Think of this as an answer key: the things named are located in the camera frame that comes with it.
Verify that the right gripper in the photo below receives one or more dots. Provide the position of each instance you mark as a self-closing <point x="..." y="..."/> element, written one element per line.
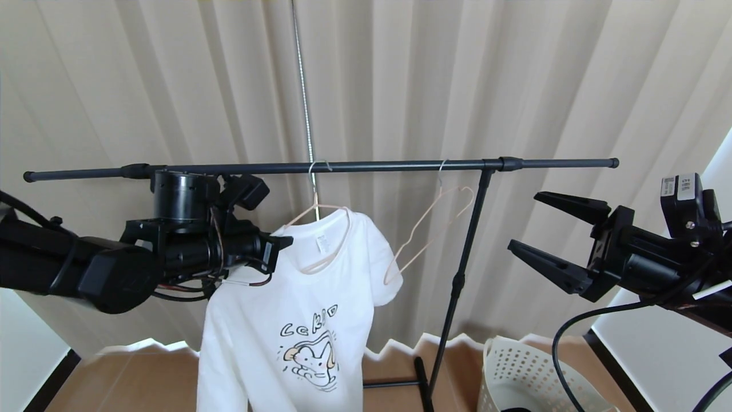
<point x="646" y="263"/>

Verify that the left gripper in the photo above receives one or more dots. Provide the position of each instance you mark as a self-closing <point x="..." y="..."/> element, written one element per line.
<point x="240" y="252"/>

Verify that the pink clothes hanger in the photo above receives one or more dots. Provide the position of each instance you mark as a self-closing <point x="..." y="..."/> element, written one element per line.
<point x="315" y="203"/>
<point x="441" y="171"/>

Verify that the white printed shirt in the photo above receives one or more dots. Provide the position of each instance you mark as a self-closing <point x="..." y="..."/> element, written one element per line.
<point x="286" y="343"/>

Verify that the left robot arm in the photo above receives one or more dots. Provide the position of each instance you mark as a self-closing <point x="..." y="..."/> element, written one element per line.
<point x="114" y="280"/>

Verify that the black clothes rack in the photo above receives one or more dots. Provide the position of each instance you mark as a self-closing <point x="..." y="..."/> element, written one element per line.
<point x="229" y="169"/>

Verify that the white laundry basket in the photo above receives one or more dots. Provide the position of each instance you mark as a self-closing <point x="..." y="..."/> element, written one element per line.
<point x="543" y="366"/>

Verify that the beige curtain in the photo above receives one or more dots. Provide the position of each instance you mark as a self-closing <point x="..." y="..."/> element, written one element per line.
<point x="143" y="86"/>

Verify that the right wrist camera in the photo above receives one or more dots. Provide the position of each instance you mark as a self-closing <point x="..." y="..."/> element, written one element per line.
<point x="683" y="212"/>

